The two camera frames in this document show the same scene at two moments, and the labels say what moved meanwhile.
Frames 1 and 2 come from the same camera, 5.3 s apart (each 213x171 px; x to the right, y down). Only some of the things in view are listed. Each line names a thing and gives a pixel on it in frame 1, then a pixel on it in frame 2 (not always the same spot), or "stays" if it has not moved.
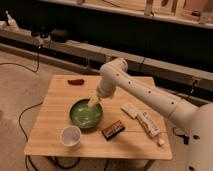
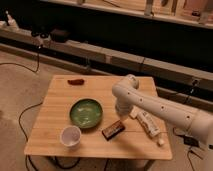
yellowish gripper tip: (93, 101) -> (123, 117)
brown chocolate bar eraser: (113, 130) stays
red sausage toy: (76, 82) stays
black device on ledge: (59, 35) stays
